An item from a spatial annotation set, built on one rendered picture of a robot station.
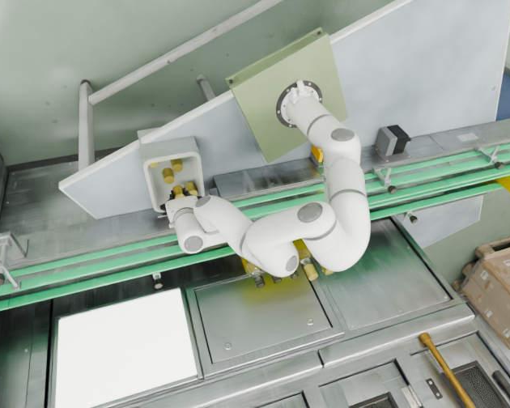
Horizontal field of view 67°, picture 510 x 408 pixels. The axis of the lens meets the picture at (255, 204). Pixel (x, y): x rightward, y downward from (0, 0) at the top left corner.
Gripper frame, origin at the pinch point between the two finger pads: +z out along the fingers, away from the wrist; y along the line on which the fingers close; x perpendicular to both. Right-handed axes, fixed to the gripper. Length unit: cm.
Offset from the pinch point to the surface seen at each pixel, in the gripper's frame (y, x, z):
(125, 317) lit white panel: -26.4, -34.0, -12.0
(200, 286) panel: 0.0, -33.1, -7.9
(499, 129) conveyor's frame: 134, -5, 4
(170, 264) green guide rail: -8.2, -22.9, -4.5
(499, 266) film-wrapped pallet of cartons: 324, -238, 123
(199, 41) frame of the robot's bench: 23, 38, 56
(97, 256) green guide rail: -29.8, -14.1, -2.1
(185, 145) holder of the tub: 5.2, 16.3, 0.8
